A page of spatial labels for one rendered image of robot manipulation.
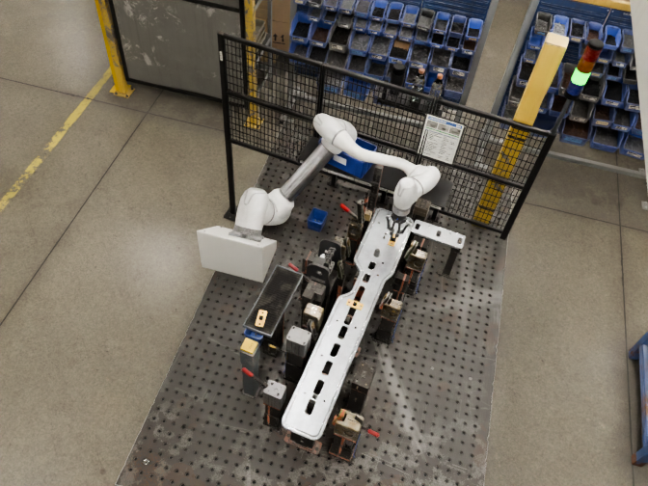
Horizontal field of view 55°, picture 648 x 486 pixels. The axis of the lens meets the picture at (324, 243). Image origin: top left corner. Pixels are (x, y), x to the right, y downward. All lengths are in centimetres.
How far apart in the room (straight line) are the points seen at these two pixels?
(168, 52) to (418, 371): 331
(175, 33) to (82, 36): 163
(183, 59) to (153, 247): 161
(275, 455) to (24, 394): 176
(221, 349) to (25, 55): 401
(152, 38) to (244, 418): 327
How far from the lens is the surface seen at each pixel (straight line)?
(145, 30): 531
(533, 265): 482
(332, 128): 321
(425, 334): 340
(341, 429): 275
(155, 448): 309
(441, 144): 352
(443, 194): 359
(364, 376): 285
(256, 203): 336
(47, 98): 594
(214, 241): 331
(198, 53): 520
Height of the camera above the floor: 357
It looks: 52 degrees down
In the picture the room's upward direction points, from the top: 7 degrees clockwise
